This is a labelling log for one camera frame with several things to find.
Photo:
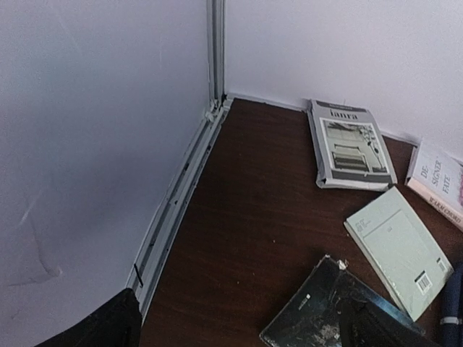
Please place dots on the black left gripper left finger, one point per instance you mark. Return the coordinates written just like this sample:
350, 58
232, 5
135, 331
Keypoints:
118, 322

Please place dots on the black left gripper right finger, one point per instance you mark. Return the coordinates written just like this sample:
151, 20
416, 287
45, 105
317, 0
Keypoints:
364, 324

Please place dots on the dark Wuthering Heights book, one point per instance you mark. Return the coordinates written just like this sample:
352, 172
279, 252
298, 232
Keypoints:
312, 316

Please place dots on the navy blue student backpack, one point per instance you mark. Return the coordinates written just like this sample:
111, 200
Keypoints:
451, 321

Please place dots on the pale green paperback book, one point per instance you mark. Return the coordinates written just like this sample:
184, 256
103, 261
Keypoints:
401, 250

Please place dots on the white Designer Fate book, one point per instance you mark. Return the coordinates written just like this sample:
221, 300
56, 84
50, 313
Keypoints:
437, 178

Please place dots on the grey Ianra magazine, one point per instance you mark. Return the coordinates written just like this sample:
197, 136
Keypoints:
350, 151

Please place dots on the aluminium frame post left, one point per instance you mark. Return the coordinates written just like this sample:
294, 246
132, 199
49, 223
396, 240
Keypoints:
216, 36

